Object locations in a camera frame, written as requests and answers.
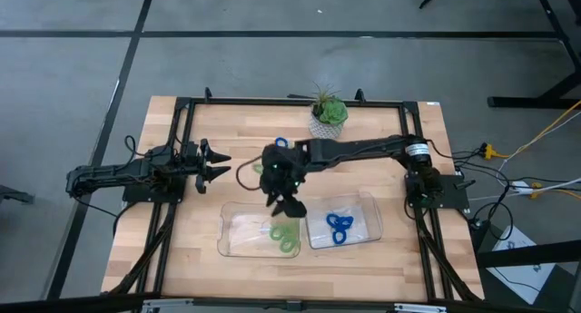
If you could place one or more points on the black desk beam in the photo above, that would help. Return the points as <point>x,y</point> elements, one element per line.
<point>526,255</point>

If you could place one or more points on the black aluminium table frame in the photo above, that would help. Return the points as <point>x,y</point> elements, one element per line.
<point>295,102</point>

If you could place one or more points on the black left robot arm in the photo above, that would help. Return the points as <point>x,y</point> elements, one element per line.
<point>113,172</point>

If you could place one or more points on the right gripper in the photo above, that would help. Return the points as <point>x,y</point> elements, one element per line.
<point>281,168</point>

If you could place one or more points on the silver metal bracket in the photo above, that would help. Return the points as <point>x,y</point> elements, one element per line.
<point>163,306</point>
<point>417,308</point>

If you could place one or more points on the white cardboard box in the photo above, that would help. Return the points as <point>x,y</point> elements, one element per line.
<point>522,276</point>

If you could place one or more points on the black desk leg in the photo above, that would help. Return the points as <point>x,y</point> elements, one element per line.
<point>522,102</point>

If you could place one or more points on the white power strip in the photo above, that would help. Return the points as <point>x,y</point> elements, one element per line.
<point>522,187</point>

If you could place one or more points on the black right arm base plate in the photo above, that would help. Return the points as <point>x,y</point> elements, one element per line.
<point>454,195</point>

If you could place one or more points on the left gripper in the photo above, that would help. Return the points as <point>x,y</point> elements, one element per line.
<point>202,165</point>

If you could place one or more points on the clear plastic bin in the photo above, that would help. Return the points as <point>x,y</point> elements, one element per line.
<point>367,222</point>
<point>245,240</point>

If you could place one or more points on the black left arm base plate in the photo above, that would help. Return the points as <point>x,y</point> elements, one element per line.
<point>136,195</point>

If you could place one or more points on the succulent in triangle-patterned pot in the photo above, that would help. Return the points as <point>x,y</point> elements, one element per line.
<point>331,113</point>

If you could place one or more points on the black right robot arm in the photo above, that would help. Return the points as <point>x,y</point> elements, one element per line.
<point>363,149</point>

